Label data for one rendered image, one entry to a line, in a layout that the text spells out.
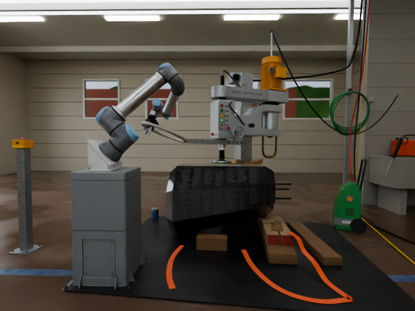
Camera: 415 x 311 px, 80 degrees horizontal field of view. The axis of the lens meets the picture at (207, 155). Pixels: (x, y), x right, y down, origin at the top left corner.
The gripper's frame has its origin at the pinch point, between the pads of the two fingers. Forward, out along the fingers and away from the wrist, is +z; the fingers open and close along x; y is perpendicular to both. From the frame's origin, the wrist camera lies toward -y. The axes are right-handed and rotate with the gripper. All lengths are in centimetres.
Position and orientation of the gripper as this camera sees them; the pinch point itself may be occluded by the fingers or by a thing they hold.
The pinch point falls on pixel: (147, 134)
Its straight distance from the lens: 274.2
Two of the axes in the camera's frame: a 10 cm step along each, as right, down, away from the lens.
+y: -5.3, -2.9, -8.0
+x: 7.7, 2.3, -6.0
